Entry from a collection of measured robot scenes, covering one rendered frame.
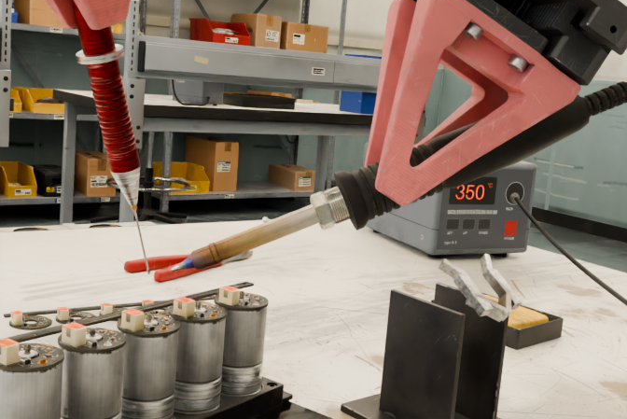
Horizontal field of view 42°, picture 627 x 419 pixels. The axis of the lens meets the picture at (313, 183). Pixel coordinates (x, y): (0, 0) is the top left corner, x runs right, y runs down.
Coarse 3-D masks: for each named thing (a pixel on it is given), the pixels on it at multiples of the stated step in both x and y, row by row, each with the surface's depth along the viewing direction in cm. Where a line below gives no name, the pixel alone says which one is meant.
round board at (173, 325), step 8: (120, 320) 33; (160, 320) 34; (168, 320) 34; (176, 320) 34; (120, 328) 32; (144, 328) 33; (152, 328) 32; (168, 328) 33; (176, 328) 33; (144, 336) 32; (152, 336) 32
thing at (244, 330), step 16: (240, 320) 37; (256, 320) 37; (224, 336) 37; (240, 336) 37; (256, 336) 37; (224, 352) 37; (240, 352) 37; (256, 352) 37; (224, 368) 37; (240, 368) 37; (256, 368) 37; (224, 384) 37; (240, 384) 37; (256, 384) 38
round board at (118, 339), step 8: (88, 328) 32; (96, 328) 32; (104, 328) 32; (104, 336) 31; (112, 336) 31; (120, 336) 31; (64, 344) 30; (88, 344) 30; (96, 344) 30; (112, 344) 30; (120, 344) 31; (80, 352) 30; (88, 352) 30; (96, 352) 30
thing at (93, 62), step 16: (80, 16) 27; (80, 32) 27; (96, 32) 27; (96, 48) 27; (112, 48) 28; (96, 64) 28; (112, 64) 28; (96, 80) 28; (112, 80) 28; (96, 96) 28; (112, 96) 28; (112, 112) 28; (128, 112) 29; (112, 128) 29; (128, 128) 29; (112, 144) 29; (128, 144) 29; (112, 160) 29; (128, 160) 29
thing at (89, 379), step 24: (96, 336) 31; (72, 360) 30; (96, 360) 30; (120, 360) 31; (72, 384) 30; (96, 384) 30; (120, 384) 31; (72, 408) 30; (96, 408) 30; (120, 408) 31
